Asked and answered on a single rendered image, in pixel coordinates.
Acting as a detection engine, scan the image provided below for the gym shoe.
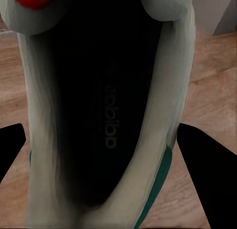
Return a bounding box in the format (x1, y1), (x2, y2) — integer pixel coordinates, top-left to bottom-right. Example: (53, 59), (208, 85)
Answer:
(0, 0), (196, 229)

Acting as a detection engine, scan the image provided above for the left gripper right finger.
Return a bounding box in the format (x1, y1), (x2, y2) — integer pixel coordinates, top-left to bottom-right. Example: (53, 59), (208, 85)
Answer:
(177, 123), (237, 229)

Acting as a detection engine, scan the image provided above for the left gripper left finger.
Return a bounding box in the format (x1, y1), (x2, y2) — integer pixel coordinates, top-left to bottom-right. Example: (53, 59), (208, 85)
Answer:
(0, 123), (26, 182)

